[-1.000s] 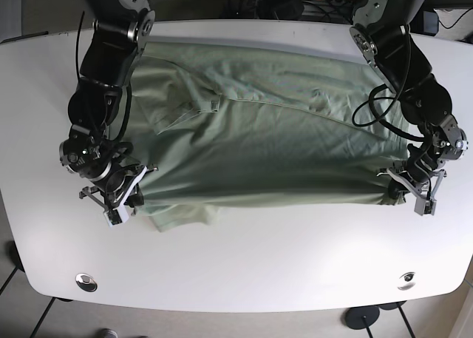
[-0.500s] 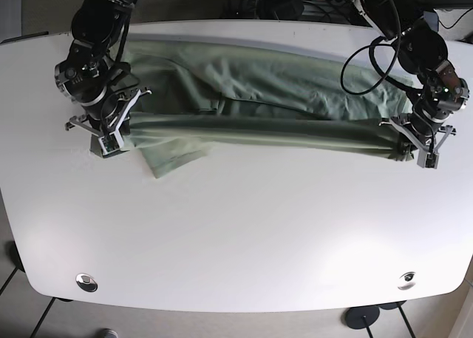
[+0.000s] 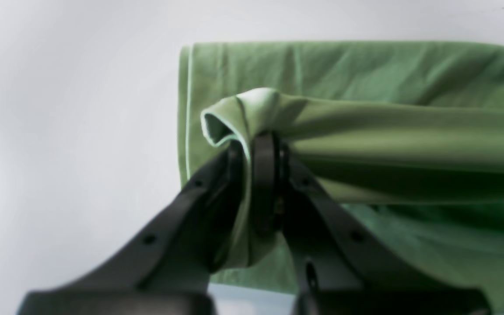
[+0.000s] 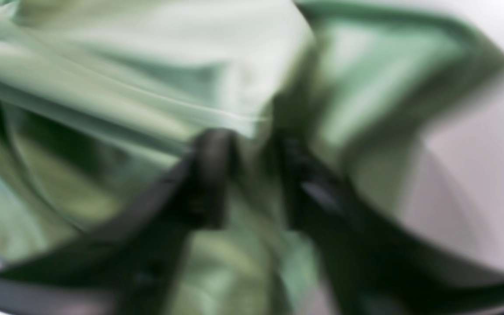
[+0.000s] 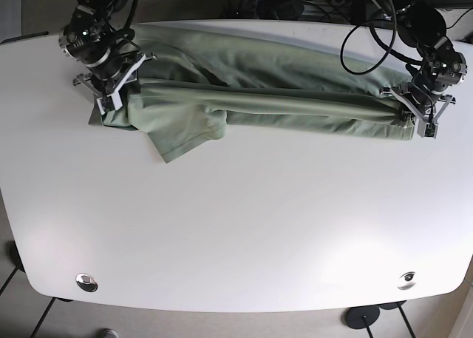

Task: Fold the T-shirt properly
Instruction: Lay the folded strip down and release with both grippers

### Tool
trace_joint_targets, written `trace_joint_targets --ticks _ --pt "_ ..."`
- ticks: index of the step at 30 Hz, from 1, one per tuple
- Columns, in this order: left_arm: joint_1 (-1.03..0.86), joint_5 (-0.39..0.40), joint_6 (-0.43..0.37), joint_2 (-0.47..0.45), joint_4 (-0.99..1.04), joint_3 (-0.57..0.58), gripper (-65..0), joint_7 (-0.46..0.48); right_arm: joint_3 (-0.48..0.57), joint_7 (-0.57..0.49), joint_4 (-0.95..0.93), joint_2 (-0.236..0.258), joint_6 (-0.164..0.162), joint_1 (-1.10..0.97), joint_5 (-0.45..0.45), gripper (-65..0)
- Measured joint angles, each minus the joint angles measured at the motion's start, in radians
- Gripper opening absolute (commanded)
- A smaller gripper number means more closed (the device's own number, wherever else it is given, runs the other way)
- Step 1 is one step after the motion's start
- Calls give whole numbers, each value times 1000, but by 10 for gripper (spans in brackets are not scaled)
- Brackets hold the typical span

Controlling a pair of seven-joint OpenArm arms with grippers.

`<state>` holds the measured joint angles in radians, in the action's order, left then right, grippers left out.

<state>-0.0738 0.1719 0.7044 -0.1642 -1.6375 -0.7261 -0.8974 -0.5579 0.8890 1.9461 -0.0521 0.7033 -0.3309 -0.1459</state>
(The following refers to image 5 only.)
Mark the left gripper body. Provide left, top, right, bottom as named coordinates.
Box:
left=381, top=38, right=466, bottom=125

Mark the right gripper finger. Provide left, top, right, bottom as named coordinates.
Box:
left=123, top=70, right=141, bottom=94

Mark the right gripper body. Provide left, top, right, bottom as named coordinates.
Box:
left=58, top=4, right=156, bottom=100

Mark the light green polo shirt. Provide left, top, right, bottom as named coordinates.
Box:
left=101, top=24, right=415, bottom=162

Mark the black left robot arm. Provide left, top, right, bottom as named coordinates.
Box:
left=340, top=0, right=468, bottom=138

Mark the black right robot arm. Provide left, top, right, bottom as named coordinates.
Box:
left=58, top=0, right=155, bottom=114

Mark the left silver table grommet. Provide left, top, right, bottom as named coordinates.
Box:
left=75, top=273, right=98, bottom=293

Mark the silver table grommet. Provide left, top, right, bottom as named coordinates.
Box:
left=75, top=273, right=98, bottom=293
left=396, top=271, right=417, bottom=291

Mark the right silver table grommet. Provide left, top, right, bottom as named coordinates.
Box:
left=396, top=271, right=417, bottom=291

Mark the left grey shoe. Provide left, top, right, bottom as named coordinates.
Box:
left=97, top=328, right=119, bottom=338

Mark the black round stand base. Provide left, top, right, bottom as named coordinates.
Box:
left=344, top=305, right=380, bottom=330

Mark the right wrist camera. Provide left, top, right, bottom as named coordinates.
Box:
left=95, top=93, right=123, bottom=115

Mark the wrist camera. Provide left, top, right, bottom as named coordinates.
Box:
left=417, top=120, right=438, bottom=139
left=95, top=93, right=123, bottom=115

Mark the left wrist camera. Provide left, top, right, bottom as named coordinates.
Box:
left=417, top=120, right=438, bottom=139

